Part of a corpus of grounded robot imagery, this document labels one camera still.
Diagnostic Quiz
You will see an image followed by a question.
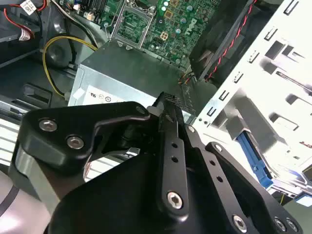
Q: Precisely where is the hard disk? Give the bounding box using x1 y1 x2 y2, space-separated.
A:
234 130 312 208

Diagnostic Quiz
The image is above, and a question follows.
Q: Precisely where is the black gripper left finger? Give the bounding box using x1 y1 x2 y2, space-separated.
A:
15 91 191 221

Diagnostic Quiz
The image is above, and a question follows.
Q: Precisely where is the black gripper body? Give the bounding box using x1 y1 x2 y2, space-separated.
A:
50 151 231 234

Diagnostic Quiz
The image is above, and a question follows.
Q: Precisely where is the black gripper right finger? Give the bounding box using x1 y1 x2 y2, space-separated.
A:
184 124 304 234

